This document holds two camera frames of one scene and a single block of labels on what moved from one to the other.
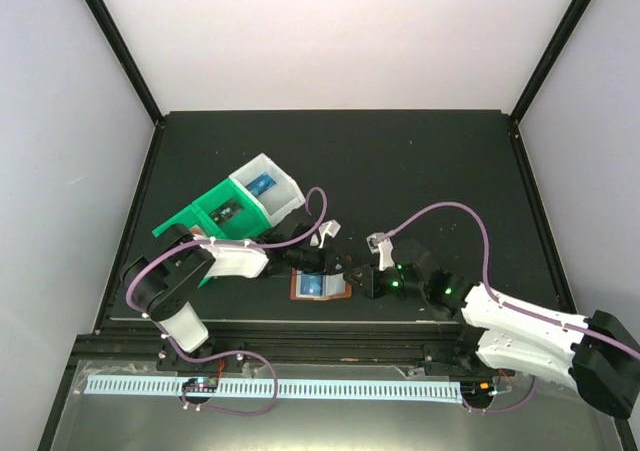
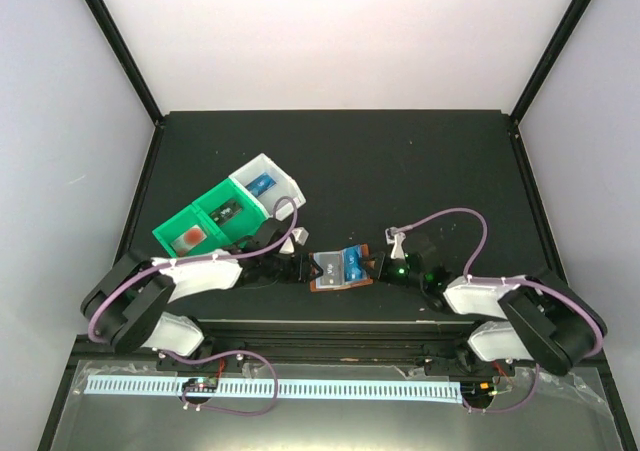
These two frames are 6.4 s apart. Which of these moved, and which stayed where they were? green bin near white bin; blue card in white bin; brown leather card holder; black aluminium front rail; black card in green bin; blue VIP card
Moved: brown leather card holder; blue VIP card
Stayed: green bin near white bin; black aluminium front rail; blue card in white bin; black card in green bin
